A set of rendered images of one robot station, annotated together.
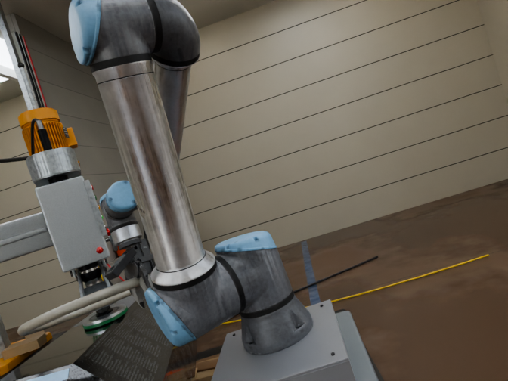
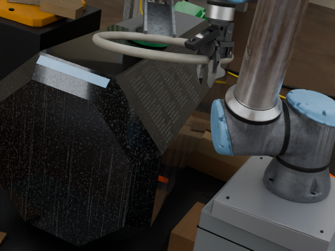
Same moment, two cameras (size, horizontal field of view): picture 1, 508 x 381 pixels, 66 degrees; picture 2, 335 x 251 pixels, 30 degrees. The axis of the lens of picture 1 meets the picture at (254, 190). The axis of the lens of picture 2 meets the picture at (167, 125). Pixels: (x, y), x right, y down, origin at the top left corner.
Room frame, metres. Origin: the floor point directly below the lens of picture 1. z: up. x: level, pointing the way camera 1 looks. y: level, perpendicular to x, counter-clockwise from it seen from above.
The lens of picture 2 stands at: (-0.60, -0.04, 1.83)
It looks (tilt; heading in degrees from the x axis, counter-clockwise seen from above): 27 degrees down; 18
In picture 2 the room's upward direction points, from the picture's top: 9 degrees clockwise
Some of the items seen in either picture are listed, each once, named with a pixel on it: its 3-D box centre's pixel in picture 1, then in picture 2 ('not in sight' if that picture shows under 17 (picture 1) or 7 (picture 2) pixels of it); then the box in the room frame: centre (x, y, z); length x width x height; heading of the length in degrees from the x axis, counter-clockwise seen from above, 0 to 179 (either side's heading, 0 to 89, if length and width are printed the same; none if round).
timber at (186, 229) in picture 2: not in sight; (193, 230); (1.75, 0.49, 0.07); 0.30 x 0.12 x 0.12; 176
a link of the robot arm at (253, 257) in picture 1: (249, 268); (305, 126); (0.99, 0.07, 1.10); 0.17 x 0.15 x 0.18; 120
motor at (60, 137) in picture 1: (49, 142); not in sight; (2.54, 1.17, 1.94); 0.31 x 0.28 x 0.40; 114
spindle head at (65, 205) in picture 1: (75, 226); not in sight; (2.01, 0.94, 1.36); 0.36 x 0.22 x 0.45; 24
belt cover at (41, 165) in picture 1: (59, 178); not in sight; (2.26, 1.05, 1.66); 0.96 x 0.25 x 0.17; 24
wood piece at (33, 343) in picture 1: (24, 346); (61, 8); (2.19, 1.51, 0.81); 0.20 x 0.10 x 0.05; 95
